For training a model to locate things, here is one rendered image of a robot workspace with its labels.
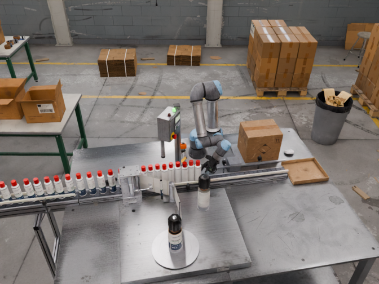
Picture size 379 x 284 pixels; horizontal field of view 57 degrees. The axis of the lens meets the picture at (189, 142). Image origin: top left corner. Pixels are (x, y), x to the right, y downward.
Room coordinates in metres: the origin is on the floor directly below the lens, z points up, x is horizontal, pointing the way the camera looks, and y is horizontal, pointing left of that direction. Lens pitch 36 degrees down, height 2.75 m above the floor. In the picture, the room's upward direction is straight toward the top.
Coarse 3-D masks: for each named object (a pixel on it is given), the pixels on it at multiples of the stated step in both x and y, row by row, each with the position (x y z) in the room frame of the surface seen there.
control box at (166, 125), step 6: (168, 108) 2.13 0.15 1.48; (162, 114) 2.04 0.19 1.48; (174, 114) 2.05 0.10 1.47; (162, 120) 1.99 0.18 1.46; (168, 120) 1.97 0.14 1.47; (174, 120) 2.03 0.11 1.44; (162, 126) 1.99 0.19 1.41; (168, 126) 1.97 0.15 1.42; (162, 132) 1.99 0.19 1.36; (168, 132) 1.97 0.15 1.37; (174, 132) 2.03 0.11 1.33; (162, 138) 1.99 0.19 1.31; (168, 138) 1.97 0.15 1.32
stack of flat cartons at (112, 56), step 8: (120, 48) 6.21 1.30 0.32; (104, 56) 5.86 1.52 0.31; (112, 56) 5.86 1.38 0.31; (120, 56) 5.86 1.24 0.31; (128, 56) 5.86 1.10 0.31; (104, 64) 5.68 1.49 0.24; (112, 64) 5.69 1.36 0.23; (120, 64) 5.70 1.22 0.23; (128, 64) 5.71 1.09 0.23; (136, 64) 6.13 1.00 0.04; (104, 72) 5.68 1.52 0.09; (112, 72) 5.69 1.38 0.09; (120, 72) 5.69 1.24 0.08; (128, 72) 5.71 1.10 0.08
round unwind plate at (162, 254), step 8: (184, 232) 1.50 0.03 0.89; (160, 240) 1.43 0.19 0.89; (184, 240) 1.43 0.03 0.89; (192, 240) 1.43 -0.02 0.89; (152, 248) 1.37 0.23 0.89; (160, 248) 1.37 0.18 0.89; (168, 248) 1.37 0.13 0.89; (184, 248) 1.37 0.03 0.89; (192, 248) 1.37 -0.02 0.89; (160, 256) 1.31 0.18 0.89; (168, 256) 1.31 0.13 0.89; (176, 256) 1.31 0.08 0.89; (184, 256) 1.31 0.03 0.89; (192, 256) 1.31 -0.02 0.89; (160, 264) 1.25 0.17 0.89; (168, 264) 1.25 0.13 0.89; (176, 264) 1.25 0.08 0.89; (184, 264) 1.25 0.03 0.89
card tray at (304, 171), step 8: (288, 160) 2.29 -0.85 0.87; (296, 160) 2.30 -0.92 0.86; (304, 160) 2.31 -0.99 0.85; (312, 160) 2.33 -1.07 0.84; (288, 168) 2.22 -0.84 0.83; (296, 168) 2.22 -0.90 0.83; (304, 168) 2.22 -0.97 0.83; (312, 168) 2.22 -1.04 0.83; (320, 168) 2.20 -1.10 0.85; (288, 176) 2.12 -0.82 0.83; (296, 176) 2.12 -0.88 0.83; (304, 176) 2.12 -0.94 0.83; (312, 176) 2.12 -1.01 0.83; (320, 176) 2.12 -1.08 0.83; (328, 176) 2.08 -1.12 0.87; (296, 184) 2.03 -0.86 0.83
